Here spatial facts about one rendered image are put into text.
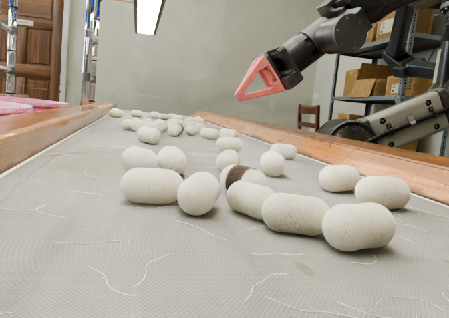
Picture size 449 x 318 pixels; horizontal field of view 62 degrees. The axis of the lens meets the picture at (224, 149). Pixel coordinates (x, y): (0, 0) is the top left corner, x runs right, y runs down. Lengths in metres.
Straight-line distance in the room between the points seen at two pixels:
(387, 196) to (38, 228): 0.19
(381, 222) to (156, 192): 0.11
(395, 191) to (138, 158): 0.17
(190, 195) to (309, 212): 0.06
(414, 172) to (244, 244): 0.23
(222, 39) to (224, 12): 0.35
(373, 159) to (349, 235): 0.26
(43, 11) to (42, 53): 0.50
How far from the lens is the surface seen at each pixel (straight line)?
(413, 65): 1.64
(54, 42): 5.25
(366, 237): 0.17
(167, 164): 0.28
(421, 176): 0.36
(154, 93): 5.10
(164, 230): 0.17
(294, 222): 0.18
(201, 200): 0.18
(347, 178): 0.29
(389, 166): 0.39
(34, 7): 5.37
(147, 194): 0.20
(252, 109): 5.25
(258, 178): 0.23
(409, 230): 0.23
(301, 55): 0.66
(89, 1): 1.19
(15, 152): 0.29
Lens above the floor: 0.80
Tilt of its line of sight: 7 degrees down
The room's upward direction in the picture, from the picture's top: 6 degrees clockwise
